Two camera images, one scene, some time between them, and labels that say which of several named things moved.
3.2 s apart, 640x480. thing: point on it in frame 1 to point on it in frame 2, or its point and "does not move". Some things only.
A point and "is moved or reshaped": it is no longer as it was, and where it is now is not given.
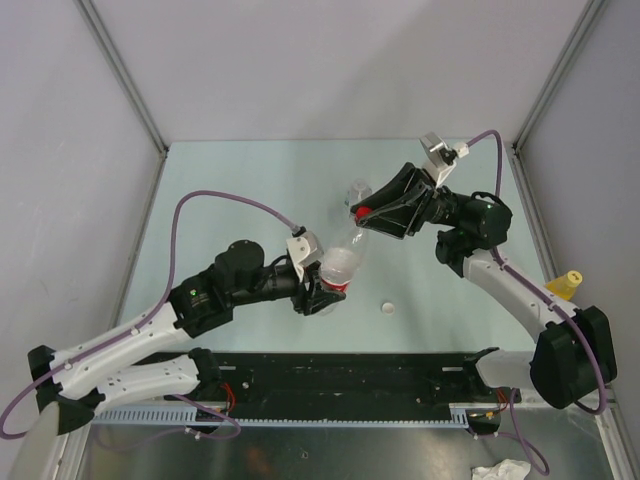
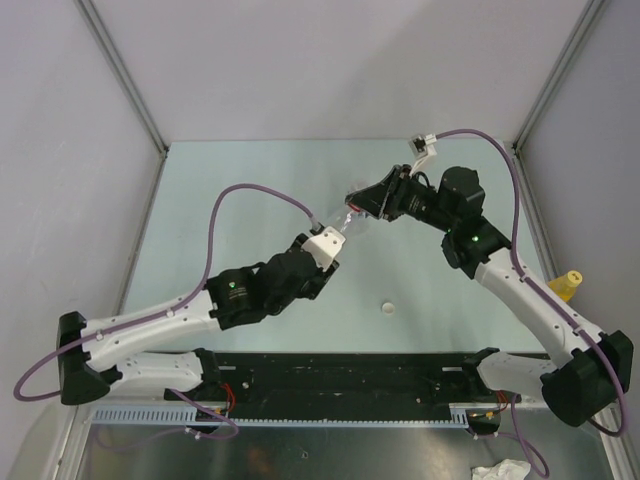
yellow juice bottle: [564, 286] does not move
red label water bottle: [341, 263] is moved or reshaped
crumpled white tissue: [508, 469] does not move
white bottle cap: [388, 308] does not move
